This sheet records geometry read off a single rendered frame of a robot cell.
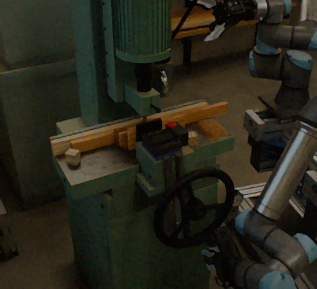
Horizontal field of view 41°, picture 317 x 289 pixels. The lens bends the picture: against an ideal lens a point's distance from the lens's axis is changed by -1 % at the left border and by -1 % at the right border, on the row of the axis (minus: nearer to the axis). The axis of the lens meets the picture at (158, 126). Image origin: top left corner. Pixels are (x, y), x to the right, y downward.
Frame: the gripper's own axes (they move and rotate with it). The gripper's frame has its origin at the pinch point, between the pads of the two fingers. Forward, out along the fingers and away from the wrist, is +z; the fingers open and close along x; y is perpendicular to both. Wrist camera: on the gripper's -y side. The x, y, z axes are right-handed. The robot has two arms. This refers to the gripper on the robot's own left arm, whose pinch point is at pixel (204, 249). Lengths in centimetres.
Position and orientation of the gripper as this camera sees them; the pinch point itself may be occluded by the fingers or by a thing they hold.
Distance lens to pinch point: 136.2
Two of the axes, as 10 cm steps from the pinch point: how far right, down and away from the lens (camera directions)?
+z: -4.1, 0.5, 9.1
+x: 8.8, -2.4, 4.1
